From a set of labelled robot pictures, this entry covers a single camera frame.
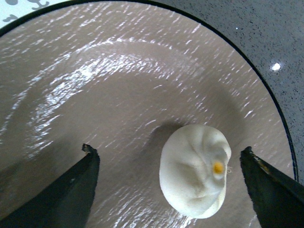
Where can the white steamed bun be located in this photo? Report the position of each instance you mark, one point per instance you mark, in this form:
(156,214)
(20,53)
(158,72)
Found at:
(193,170)

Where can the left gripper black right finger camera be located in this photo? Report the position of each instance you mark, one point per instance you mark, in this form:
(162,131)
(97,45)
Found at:
(278,200)

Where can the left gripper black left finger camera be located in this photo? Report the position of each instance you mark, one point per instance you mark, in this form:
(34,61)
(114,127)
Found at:
(65,203)

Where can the beige plate with black rim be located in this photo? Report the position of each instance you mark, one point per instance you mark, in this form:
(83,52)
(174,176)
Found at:
(122,77)

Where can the white bear print tray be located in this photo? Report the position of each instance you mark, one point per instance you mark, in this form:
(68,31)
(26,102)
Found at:
(11,10)

